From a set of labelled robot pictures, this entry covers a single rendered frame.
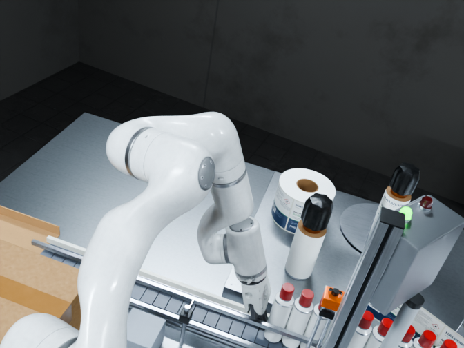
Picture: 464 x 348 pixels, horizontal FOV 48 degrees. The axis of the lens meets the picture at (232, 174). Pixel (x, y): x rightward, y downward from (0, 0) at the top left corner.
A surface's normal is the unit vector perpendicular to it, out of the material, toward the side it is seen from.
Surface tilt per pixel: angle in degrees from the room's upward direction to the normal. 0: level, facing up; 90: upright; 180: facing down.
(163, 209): 92
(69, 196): 0
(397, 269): 90
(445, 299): 0
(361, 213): 0
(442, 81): 90
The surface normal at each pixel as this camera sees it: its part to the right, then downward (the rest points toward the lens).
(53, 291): 0.15, -0.80
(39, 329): -0.04, -0.86
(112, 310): 0.76, -0.14
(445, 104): -0.41, 0.49
